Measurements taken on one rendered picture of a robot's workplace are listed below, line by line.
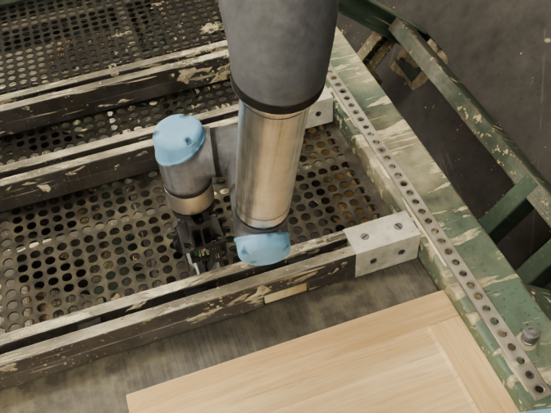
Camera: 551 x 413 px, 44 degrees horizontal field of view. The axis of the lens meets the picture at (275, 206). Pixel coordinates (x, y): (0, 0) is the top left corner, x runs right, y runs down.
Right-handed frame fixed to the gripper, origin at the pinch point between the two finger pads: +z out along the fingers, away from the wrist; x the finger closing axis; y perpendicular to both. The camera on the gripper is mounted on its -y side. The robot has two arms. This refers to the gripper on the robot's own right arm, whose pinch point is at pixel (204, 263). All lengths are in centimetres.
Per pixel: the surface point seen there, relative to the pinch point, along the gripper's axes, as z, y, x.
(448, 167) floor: 72, -64, 95
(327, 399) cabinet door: 0.5, 32.3, 11.4
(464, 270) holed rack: -3.3, 20.2, 41.4
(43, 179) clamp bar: -3.3, -29.7, -25.3
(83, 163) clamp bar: -4.5, -29.9, -17.0
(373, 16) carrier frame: 43, -119, 90
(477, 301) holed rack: -3.4, 26.4, 40.4
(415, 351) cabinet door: 0.5, 29.3, 28.0
